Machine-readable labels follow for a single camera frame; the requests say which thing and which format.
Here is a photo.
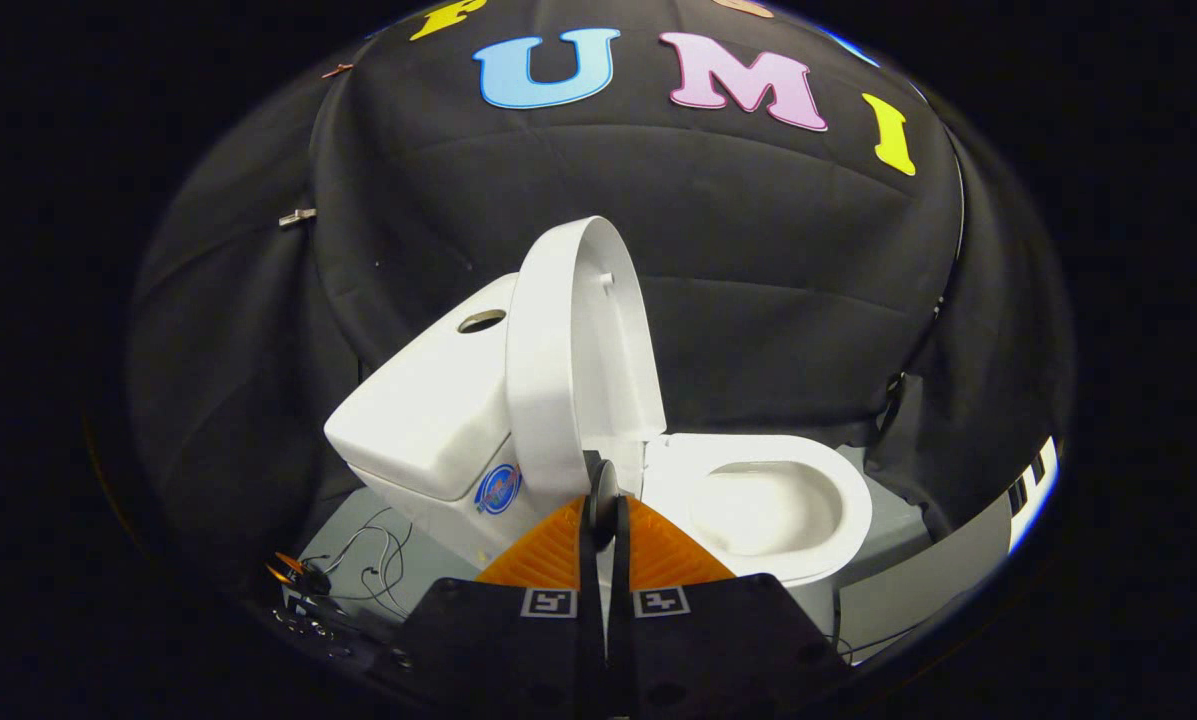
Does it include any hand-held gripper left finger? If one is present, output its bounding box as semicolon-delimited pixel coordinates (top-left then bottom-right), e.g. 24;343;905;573
388;450;605;720

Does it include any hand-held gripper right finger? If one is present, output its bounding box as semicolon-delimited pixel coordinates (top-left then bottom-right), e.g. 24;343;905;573
603;452;849;720

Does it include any white toilet lid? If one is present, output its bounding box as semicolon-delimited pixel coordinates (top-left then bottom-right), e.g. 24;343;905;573
505;216;669;516

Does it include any white ceramic toilet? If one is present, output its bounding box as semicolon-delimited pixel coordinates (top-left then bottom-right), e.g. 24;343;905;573
323;272;874;641

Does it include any white toilet seat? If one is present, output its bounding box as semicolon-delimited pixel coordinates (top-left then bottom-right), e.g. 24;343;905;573
646;432;874;588

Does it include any grey board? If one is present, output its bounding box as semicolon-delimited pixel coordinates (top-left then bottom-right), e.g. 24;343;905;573
836;490;1021;663

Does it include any orange black clamp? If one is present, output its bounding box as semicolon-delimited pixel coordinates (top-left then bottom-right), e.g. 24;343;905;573
266;552;331;596

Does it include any black backdrop cloth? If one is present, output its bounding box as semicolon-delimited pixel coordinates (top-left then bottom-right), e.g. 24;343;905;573
123;0;1077;591

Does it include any black white striped fixture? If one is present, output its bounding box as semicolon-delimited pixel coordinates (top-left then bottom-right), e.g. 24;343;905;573
1003;435;1061;553

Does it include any tangled thin black cable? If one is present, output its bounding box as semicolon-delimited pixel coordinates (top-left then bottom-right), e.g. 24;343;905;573
303;505;416;621

